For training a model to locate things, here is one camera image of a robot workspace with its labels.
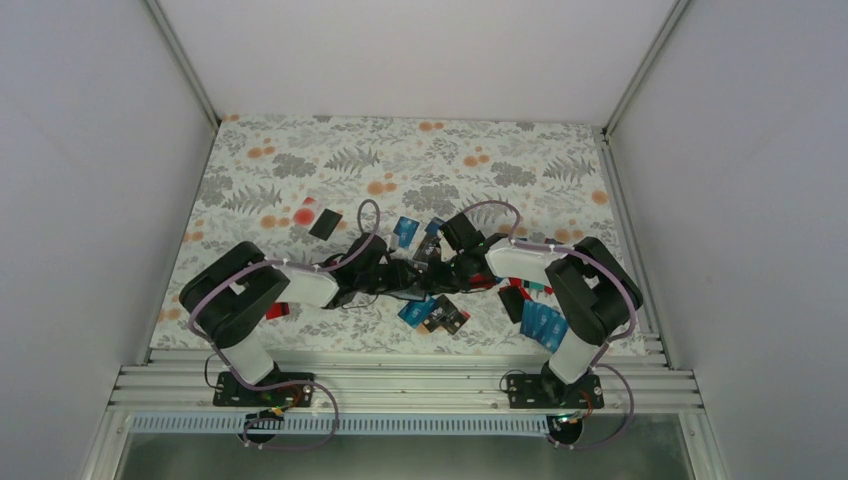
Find translucent red dot card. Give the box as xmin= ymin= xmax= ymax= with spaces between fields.
xmin=292 ymin=197 xmax=324 ymax=229

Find black card right side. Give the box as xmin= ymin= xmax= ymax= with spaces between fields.
xmin=498 ymin=286 xmax=526 ymax=324

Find blue card fan right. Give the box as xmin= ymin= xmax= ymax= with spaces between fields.
xmin=519 ymin=300 xmax=569 ymax=353

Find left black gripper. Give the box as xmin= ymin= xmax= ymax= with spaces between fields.
xmin=356 ymin=259 xmax=420 ymax=295

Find red card left side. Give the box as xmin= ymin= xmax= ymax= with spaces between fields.
xmin=265 ymin=302 xmax=290 ymax=320

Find floral patterned table mat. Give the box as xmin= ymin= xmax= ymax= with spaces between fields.
xmin=151 ymin=115 xmax=622 ymax=349

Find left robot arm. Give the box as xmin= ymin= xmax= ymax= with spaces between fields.
xmin=178 ymin=234 xmax=426 ymax=405

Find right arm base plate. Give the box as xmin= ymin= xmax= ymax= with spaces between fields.
xmin=504 ymin=373 xmax=605 ymax=410

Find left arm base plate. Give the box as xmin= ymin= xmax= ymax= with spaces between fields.
xmin=212 ymin=372 xmax=314 ymax=408

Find blue card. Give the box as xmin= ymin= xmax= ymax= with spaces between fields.
xmin=391 ymin=216 xmax=420 ymax=249
xmin=398 ymin=297 xmax=437 ymax=328

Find black card upper left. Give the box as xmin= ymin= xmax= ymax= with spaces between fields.
xmin=309 ymin=209 xmax=343 ymax=241

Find black card pair front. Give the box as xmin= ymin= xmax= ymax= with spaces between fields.
xmin=422 ymin=295 xmax=470 ymax=335

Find blue card lower centre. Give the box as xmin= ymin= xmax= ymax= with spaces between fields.
xmin=398 ymin=297 xmax=437 ymax=328

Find blue card near centre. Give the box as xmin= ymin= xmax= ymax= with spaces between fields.
xmin=391 ymin=216 xmax=420 ymax=249

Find aluminium rail frame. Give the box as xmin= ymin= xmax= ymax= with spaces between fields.
xmin=83 ymin=345 xmax=726 ymax=479

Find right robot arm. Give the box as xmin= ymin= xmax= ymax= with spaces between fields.
xmin=422 ymin=213 xmax=644 ymax=407

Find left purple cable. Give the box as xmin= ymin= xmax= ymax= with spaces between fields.
xmin=186 ymin=199 xmax=382 ymax=452

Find purple cable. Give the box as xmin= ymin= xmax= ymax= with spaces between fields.
xmin=186 ymin=199 xmax=382 ymax=452
xmin=460 ymin=200 xmax=640 ymax=452

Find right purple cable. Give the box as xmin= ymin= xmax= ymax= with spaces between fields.
xmin=460 ymin=200 xmax=640 ymax=452

